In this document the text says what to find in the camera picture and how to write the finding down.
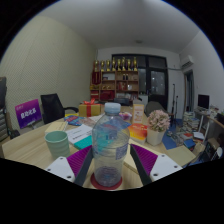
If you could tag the clear plastic water bottle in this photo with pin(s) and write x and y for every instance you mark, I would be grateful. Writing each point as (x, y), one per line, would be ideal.
(110, 146)

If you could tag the orange book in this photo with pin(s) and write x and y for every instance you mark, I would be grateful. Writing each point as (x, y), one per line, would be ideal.
(138, 131)

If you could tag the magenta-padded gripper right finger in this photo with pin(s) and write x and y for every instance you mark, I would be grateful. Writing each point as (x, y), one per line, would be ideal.
(165, 166)

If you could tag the purple sign board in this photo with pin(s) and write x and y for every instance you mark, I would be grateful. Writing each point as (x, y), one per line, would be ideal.
(28, 113)

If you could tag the large beige book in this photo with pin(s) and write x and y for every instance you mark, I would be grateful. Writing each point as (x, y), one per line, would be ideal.
(128, 161)

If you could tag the pale green cup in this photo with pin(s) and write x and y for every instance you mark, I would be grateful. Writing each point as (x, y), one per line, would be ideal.
(57, 145)

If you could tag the flat round red coaster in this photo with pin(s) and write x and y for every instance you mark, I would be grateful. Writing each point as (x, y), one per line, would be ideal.
(95, 184)

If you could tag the blue printed book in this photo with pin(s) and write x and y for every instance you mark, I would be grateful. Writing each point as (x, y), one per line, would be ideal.
(72, 120)

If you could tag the black office chair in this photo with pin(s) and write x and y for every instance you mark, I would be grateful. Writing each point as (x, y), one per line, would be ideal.
(50, 106)

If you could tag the white printed booklet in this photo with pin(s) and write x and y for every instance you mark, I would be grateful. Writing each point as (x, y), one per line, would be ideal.
(78, 132)

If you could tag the wooden shelf unit with trophies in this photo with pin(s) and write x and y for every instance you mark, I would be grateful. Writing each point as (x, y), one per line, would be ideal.
(115, 83)

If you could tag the striped grey cushion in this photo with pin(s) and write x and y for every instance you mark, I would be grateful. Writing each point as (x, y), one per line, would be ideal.
(3, 125)

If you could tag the yellow gift box red ribbon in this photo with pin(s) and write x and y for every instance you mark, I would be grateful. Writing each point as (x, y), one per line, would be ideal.
(89, 110)

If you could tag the orange standing card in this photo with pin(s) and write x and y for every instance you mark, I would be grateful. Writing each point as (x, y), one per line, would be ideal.
(138, 114)

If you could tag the teal book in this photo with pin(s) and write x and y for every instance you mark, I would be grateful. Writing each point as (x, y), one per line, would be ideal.
(83, 142)

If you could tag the stack of books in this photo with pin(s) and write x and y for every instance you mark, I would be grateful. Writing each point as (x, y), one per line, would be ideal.
(190, 121)

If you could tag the dark brown case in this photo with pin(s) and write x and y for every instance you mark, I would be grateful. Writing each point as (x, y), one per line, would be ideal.
(2, 93)

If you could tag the grey chair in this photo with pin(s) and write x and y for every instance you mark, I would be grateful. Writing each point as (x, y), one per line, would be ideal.
(154, 107)

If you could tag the wooden side desk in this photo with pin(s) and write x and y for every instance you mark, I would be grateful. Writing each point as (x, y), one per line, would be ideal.
(213, 120)

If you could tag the pink box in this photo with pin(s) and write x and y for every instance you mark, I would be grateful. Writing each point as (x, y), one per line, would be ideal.
(126, 116)

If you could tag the white wall air conditioner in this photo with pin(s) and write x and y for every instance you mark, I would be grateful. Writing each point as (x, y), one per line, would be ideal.
(187, 62)

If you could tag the pink flowers in white pot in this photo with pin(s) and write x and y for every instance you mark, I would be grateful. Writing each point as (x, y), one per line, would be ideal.
(158, 121)

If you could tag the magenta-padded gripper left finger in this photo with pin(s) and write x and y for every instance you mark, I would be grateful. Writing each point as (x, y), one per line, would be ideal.
(59, 167)

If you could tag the black framed glass door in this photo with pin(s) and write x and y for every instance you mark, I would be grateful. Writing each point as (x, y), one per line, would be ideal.
(156, 81)

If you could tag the black computer monitor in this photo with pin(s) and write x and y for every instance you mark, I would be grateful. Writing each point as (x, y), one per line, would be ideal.
(203, 101)

